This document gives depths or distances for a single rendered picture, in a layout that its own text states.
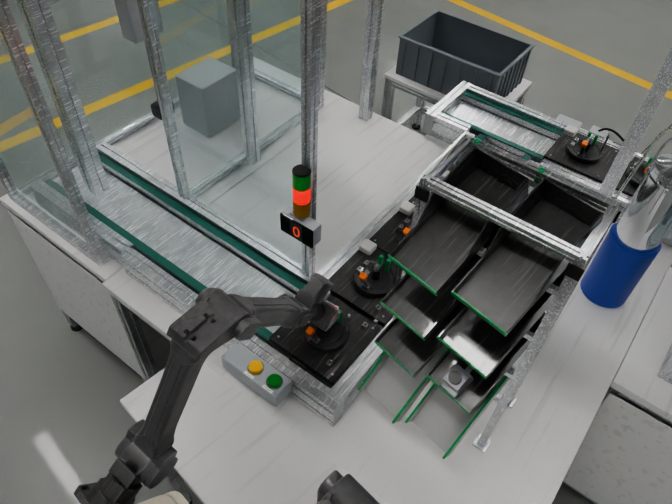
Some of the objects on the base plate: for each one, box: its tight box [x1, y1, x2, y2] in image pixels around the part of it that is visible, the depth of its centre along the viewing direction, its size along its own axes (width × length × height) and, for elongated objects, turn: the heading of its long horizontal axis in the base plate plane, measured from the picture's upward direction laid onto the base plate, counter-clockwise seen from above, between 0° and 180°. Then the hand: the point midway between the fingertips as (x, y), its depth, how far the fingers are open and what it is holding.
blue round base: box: [580, 222, 662, 308], centre depth 192 cm, size 16×16×27 cm
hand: (327, 310), depth 165 cm, fingers closed on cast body, 4 cm apart
